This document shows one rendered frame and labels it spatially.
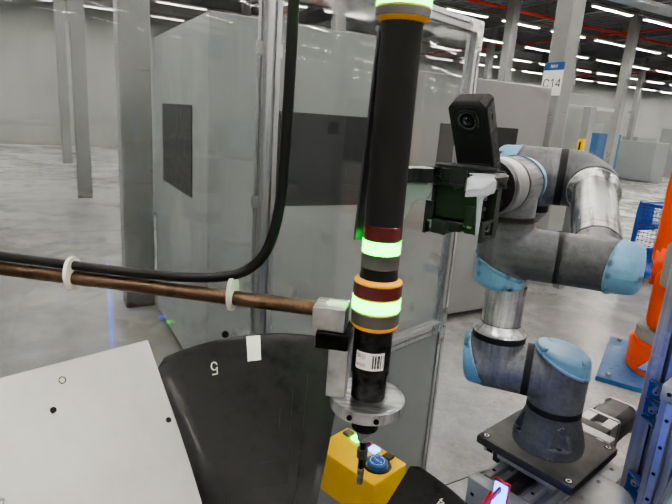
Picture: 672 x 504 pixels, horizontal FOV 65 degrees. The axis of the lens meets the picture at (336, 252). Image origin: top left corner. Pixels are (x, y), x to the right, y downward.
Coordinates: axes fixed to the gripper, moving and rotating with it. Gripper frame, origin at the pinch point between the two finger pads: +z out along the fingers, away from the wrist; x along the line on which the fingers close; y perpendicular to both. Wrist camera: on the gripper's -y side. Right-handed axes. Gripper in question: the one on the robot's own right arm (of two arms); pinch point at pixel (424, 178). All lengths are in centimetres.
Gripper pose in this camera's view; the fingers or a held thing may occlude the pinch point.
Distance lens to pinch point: 52.2
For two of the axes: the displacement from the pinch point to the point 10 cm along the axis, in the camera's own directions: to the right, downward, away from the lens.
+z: -5.7, 1.6, -8.0
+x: -8.2, -2.0, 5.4
